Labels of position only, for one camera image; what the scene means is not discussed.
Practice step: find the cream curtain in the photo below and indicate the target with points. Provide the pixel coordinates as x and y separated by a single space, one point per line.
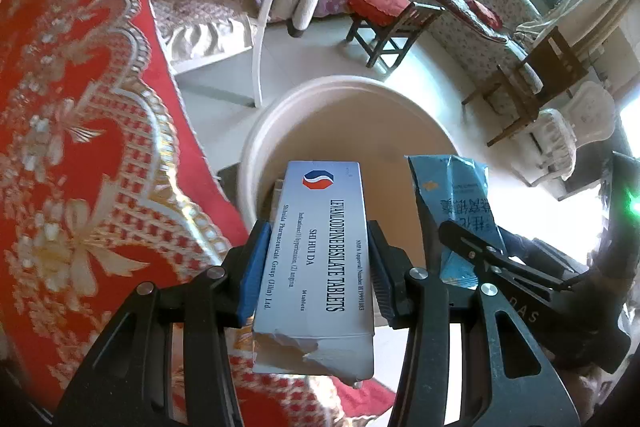
540 24

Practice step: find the red floral tablecloth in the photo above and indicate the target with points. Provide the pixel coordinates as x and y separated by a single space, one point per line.
75 132

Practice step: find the blue packet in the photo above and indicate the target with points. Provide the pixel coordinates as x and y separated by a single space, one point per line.
460 192

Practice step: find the cream plastic bucket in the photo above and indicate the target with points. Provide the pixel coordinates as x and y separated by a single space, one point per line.
350 122

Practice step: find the white lattice plastic chair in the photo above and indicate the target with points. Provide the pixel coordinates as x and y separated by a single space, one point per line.
555 137

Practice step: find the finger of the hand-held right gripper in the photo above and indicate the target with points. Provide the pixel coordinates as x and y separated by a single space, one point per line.
480 252
431 237

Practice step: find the white tablet box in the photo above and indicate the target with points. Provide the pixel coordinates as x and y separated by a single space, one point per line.
320 257

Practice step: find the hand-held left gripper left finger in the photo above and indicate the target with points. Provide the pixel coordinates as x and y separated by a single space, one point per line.
250 267

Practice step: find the floral sofa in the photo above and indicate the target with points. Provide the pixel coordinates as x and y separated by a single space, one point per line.
480 42

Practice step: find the red stool cushion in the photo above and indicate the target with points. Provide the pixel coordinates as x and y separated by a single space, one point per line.
380 4

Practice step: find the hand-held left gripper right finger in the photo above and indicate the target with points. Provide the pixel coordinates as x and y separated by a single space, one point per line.
382 277

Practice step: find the red sofa pillow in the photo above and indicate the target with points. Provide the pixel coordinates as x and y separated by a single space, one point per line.
485 14

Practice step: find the dark wooden stool chair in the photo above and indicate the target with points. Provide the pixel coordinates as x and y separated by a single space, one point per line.
395 42

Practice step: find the floral seat cushion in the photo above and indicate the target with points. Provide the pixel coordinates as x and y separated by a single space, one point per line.
200 17

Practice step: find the brown wooden armchair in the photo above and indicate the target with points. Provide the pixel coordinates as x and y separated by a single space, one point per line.
555 62

